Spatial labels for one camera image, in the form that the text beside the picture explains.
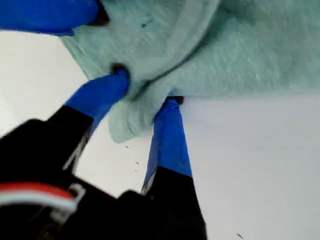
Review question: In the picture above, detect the green t-shirt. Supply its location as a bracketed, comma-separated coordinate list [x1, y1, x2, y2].
[61, 0, 320, 145]

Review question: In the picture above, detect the red white servo wire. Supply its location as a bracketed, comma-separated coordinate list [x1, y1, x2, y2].
[0, 182, 78, 210]

